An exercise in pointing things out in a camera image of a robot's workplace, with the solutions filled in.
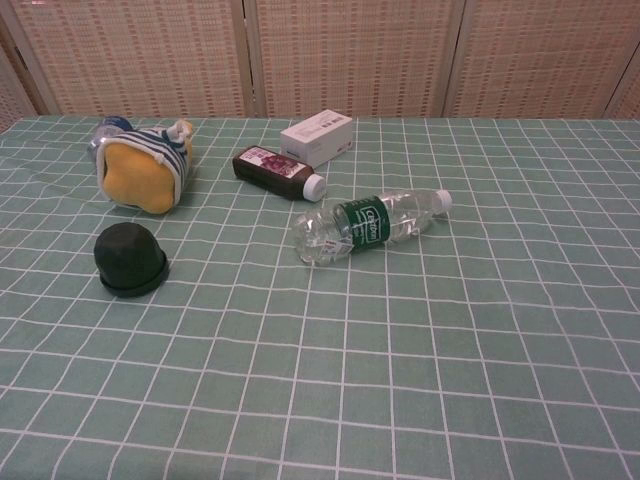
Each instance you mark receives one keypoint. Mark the green checked tablecloth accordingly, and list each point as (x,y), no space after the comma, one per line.
(350,360)

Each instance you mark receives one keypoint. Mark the dark green bowl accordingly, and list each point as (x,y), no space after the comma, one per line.
(127,247)

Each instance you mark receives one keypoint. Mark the brown bottle with white cap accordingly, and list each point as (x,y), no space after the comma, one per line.
(272,170)

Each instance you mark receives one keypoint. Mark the woven folding screen panel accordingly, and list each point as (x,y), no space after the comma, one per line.
(627,100)
(140,55)
(350,55)
(10,95)
(540,55)

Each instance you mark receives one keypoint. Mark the blue soda can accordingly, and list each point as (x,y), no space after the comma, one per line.
(107,131)

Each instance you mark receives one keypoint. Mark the clear green-label water bottle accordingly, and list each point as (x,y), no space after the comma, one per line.
(367,225)

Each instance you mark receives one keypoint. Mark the white carton box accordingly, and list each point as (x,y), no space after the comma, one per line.
(312,137)

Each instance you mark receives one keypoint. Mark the yellow striped plush toy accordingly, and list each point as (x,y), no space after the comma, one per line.
(137,175)

